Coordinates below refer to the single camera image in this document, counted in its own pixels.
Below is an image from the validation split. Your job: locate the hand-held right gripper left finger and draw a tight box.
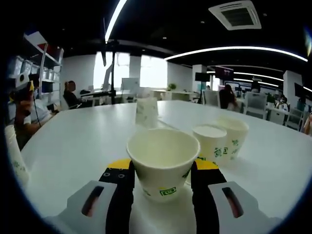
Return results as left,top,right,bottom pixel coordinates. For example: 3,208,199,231
43,158,137,234

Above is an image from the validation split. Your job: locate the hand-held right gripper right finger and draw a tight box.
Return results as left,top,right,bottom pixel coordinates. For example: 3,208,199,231
190,157,283,234

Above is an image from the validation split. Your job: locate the green printed white paper cup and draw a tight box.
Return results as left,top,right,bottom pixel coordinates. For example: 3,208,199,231
126,128,201,203
192,124,228,166
216,116,250,161
135,97,159,129

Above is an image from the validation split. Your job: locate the stack of nested paper cups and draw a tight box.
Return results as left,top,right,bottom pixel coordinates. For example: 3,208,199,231
4,124,30,185

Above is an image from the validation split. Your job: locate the person's left hand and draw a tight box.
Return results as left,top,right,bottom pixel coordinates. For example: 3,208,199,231
14,97,34,124

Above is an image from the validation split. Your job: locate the row of white storage boxes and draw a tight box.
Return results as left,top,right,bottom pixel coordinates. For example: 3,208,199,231
9,55,60,82

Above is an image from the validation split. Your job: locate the white table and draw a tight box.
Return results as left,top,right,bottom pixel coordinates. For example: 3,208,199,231
14,99,312,234

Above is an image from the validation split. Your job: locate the large dark hanging display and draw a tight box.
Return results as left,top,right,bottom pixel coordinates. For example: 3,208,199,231
101,17,108,66

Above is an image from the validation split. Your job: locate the black tripod pole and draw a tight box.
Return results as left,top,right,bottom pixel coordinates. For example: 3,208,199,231
109,39,118,105

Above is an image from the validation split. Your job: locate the white mesh office chair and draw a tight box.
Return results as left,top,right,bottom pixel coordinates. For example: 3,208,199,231
285,108,306,131
244,92,268,120
203,89,220,107

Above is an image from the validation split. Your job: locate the white office desk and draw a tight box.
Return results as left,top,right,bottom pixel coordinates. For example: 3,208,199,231
151,89,198,101

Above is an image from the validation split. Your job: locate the long ceiling light strip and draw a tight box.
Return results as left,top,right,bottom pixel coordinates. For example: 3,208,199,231
104,0,128,42

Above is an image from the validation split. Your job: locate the black monitor on stand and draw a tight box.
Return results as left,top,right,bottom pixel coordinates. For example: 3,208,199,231
195,72,210,82

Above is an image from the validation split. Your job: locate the dark red hanging display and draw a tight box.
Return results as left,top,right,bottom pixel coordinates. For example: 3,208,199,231
214,67,234,80

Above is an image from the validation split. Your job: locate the curved ceiling light strip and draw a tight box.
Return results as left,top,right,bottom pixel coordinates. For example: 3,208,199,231
164,45,308,62

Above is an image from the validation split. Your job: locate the ceiling air conditioner unit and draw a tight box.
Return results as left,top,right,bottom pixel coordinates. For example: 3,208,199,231
208,0,262,31

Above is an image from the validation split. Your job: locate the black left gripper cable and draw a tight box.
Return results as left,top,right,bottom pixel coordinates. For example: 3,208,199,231
33,97,42,128

